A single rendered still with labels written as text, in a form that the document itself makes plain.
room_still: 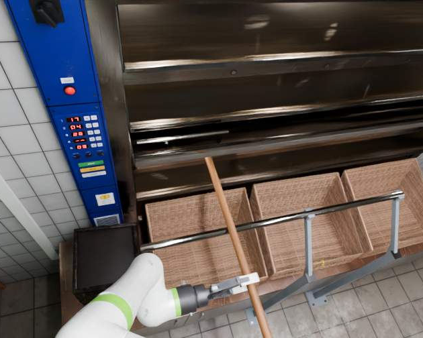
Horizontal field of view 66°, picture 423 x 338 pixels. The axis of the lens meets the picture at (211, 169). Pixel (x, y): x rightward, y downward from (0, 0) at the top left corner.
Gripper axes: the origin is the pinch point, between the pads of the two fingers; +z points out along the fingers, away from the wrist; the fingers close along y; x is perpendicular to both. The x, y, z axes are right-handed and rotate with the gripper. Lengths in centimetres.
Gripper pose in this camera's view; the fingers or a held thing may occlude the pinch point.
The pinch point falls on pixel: (249, 282)
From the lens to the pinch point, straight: 124.3
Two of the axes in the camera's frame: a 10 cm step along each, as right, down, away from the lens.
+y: -1.5, 5.4, 8.3
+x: 2.7, 8.3, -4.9
